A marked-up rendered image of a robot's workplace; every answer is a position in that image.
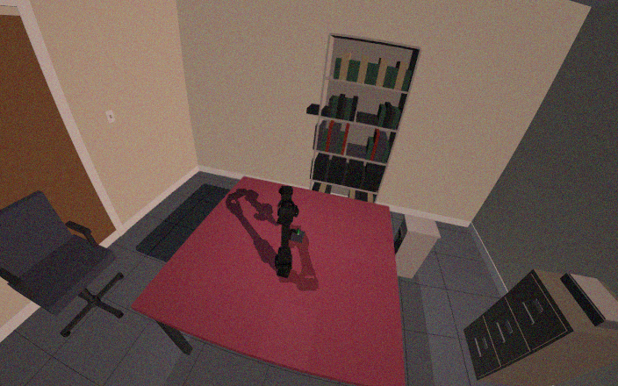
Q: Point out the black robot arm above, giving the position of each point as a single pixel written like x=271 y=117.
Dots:
x=285 y=218

